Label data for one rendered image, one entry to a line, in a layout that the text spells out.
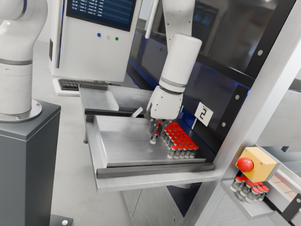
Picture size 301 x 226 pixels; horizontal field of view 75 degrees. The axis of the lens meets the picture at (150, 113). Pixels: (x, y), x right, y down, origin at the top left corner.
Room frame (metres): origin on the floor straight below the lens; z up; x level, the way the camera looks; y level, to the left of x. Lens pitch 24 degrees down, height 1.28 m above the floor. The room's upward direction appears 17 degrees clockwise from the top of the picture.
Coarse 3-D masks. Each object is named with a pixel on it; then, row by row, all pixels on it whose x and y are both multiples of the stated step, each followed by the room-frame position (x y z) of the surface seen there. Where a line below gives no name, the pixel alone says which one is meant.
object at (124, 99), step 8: (112, 88) 1.01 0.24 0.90; (120, 88) 1.03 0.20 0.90; (128, 88) 1.05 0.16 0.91; (112, 96) 0.88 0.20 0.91; (120, 96) 0.97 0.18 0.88; (128, 96) 1.00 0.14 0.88; (136, 96) 1.04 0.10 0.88; (144, 96) 1.08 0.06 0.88; (120, 104) 0.87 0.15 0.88; (128, 104) 0.90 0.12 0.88; (136, 104) 0.93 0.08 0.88; (144, 104) 0.96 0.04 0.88; (144, 112) 0.83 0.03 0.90
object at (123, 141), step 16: (96, 128) 0.58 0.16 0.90; (112, 128) 0.64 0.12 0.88; (128, 128) 0.68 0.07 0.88; (144, 128) 0.72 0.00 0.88; (112, 144) 0.54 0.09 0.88; (128, 144) 0.57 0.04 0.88; (144, 144) 0.60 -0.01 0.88; (160, 144) 0.63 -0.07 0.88; (112, 160) 0.47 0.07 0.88; (128, 160) 0.49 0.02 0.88; (144, 160) 0.52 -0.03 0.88; (160, 160) 0.49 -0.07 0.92; (176, 160) 0.52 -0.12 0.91; (192, 160) 0.55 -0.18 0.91
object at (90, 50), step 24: (72, 0) 1.18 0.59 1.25; (96, 0) 1.26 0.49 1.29; (120, 0) 1.34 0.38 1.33; (72, 24) 1.19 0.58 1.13; (96, 24) 1.27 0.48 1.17; (120, 24) 1.36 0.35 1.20; (72, 48) 1.20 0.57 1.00; (96, 48) 1.29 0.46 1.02; (120, 48) 1.39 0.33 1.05; (72, 72) 1.21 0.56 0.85; (96, 72) 1.30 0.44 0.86; (120, 72) 1.41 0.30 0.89
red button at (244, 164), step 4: (240, 160) 0.48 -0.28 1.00; (244, 160) 0.48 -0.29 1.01; (248, 160) 0.48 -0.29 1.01; (240, 164) 0.48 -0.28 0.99; (244, 164) 0.47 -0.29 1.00; (248, 164) 0.47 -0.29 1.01; (252, 164) 0.47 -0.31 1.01; (240, 168) 0.47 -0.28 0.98; (244, 168) 0.47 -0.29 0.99; (248, 168) 0.46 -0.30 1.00; (252, 168) 0.47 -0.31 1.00
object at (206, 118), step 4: (200, 104) 0.74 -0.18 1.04; (200, 108) 0.73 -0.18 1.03; (204, 108) 0.71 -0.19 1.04; (196, 112) 0.74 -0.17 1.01; (200, 112) 0.72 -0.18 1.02; (204, 112) 0.71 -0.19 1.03; (208, 112) 0.69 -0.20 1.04; (212, 112) 0.68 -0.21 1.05; (196, 116) 0.74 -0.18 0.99; (204, 116) 0.70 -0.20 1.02; (208, 116) 0.68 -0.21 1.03; (200, 120) 0.71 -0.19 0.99; (204, 120) 0.69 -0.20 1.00; (208, 120) 0.68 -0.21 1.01; (204, 124) 0.69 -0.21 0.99
